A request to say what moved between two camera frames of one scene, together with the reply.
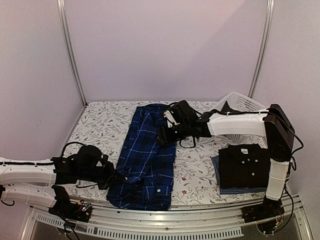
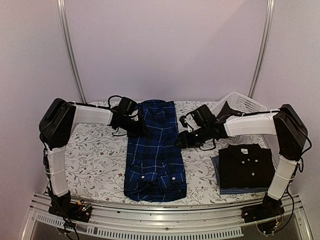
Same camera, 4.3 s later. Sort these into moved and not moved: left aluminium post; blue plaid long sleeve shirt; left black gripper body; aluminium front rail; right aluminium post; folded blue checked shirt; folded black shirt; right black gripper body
Moved: left black gripper body; blue plaid long sleeve shirt; right black gripper body
Not moved: left aluminium post; right aluminium post; aluminium front rail; folded black shirt; folded blue checked shirt
